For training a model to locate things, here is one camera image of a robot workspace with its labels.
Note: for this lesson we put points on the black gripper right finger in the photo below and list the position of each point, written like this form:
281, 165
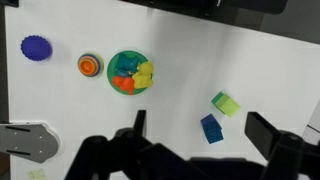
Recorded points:
261, 133

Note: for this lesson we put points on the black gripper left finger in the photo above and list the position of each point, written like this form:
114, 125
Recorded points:
140, 123

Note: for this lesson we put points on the yellow toy animal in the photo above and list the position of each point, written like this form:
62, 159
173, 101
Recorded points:
143, 77

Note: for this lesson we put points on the orange toy animal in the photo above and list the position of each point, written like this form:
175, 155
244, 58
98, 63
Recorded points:
125, 84

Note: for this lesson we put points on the blue toy animal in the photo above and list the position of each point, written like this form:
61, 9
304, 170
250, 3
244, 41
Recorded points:
126, 66

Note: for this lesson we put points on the green bowl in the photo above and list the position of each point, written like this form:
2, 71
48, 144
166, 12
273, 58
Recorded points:
111, 68

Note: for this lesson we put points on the rainbow stacking cup toy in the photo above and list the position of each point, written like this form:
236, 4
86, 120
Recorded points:
90, 65

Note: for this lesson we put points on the green stacked blocks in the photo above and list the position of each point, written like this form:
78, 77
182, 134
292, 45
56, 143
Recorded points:
225, 104

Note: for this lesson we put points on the blue stacked blocks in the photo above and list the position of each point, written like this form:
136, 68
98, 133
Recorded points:
212, 129

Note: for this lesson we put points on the grey metal mounting plate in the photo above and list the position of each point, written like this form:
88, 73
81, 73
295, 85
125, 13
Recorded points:
35, 142

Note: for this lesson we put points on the purple ridged ball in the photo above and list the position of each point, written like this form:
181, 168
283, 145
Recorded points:
36, 48

